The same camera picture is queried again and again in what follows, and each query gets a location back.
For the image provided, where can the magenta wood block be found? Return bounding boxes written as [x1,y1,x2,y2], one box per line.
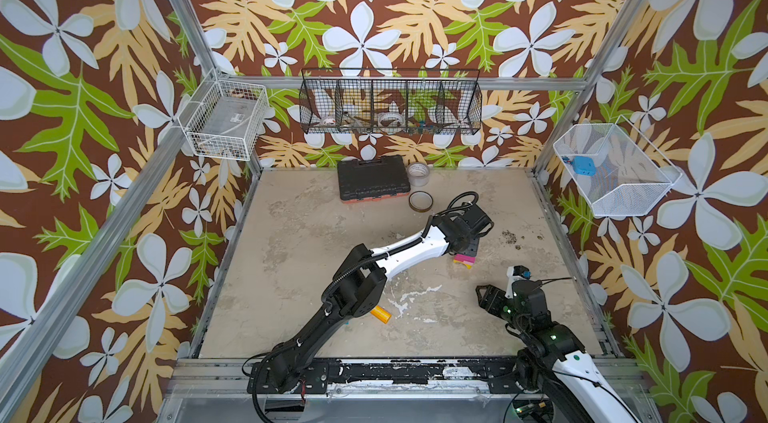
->
[453,254,475,267]

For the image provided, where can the orange cylinder block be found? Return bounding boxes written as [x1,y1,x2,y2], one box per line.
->
[370,306,392,324]

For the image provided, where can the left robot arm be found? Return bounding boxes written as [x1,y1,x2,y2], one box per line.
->
[249,203,494,394]

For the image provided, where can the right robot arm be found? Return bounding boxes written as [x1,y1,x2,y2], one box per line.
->
[475,278,639,422]

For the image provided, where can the brown tape roll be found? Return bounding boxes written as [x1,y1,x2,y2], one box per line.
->
[408,191,434,213]

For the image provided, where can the black tool case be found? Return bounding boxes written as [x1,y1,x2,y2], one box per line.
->
[337,156,411,203]

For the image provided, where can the white tape roll in basket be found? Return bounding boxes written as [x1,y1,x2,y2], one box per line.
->
[377,112,405,133]

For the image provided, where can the blue object in basket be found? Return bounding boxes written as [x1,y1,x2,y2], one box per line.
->
[570,156,597,177]

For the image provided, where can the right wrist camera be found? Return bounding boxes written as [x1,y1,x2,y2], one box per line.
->
[505,265,531,299]

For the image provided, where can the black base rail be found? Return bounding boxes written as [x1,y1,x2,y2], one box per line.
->
[247,356,570,395]

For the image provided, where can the black wire basket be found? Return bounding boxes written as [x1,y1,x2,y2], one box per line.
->
[297,68,483,135]

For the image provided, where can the white wire basket right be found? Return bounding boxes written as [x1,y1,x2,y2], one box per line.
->
[554,117,683,219]

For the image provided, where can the white wire basket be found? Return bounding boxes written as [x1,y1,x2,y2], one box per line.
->
[179,71,270,162]
[554,117,683,219]

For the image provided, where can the white wire basket left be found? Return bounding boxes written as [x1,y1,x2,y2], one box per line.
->
[179,71,270,162]

